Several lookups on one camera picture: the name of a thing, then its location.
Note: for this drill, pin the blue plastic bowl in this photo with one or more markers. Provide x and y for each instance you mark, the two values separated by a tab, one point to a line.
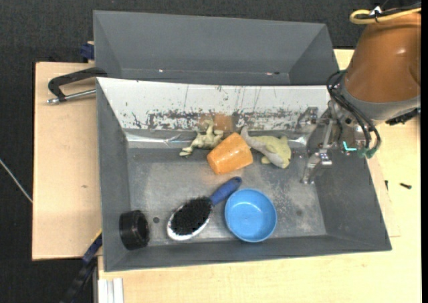
250	214

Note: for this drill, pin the grey metal bin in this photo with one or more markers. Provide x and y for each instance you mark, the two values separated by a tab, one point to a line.
187	178

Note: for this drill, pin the grey and green toy shark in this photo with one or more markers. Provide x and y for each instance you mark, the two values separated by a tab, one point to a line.
274	149

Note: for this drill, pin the orange plastic cup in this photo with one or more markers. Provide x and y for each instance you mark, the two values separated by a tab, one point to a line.
230	154

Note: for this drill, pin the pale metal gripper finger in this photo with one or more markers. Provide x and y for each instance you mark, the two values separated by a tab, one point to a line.
309	170
325	159

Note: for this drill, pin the pale green toy lizard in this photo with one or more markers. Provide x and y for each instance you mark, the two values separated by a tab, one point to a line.
207	139

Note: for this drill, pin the small black screw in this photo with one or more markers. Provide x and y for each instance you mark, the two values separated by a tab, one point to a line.
405	186

